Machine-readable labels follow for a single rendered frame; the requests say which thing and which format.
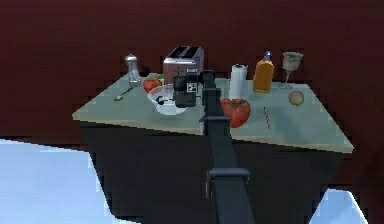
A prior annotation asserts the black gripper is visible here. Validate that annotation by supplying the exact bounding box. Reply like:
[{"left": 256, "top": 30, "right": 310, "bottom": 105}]
[{"left": 155, "top": 75, "right": 199, "bottom": 109}]

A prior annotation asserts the white bowl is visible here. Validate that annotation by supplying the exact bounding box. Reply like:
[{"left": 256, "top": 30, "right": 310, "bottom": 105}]
[{"left": 147, "top": 84, "right": 188, "bottom": 117}]

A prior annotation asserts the small red tomato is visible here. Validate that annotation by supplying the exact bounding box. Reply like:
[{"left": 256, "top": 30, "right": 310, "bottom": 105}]
[{"left": 142, "top": 76, "right": 164, "bottom": 95}]

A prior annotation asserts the silver toaster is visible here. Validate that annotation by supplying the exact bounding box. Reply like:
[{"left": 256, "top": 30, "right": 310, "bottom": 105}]
[{"left": 162, "top": 45, "right": 205, "bottom": 86}]

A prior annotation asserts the glass salt shaker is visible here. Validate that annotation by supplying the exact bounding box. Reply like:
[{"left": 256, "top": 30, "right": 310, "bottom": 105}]
[{"left": 124, "top": 53, "right": 143, "bottom": 89}]

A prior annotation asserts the metal spoon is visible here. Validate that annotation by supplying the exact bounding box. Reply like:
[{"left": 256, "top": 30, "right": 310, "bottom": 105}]
[{"left": 113, "top": 86, "right": 135, "bottom": 102}]

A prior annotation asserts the dark counter with pale top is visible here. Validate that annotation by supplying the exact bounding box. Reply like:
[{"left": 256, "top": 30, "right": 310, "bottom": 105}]
[{"left": 72, "top": 71, "right": 355, "bottom": 224}]

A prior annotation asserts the large red tomato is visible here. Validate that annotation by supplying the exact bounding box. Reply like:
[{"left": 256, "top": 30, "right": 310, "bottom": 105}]
[{"left": 220, "top": 97, "right": 252, "bottom": 129}]

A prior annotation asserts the white paper towel roll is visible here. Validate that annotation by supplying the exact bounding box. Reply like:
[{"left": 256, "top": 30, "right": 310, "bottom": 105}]
[{"left": 228, "top": 63, "right": 250, "bottom": 101}]

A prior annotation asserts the orange bottle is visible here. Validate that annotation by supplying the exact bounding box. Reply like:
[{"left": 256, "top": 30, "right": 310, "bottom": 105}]
[{"left": 252, "top": 50, "right": 276, "bottom": 94}]

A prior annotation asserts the red striped pencil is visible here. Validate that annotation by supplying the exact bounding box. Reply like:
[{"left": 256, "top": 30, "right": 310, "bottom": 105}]
[{"left": 262, "top": 106, "right": 272, "bottom": 131}]

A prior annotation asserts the pale round potato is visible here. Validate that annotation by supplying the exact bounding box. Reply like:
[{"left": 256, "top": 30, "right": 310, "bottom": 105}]
[{"left": 287, "top": 90, "right": 305, "bottom": 107}]

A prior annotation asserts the wine glass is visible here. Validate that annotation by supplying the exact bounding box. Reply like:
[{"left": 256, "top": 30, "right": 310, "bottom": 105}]
[{"left": 277, "top": 51, "right": 305, "bottom": 91}]

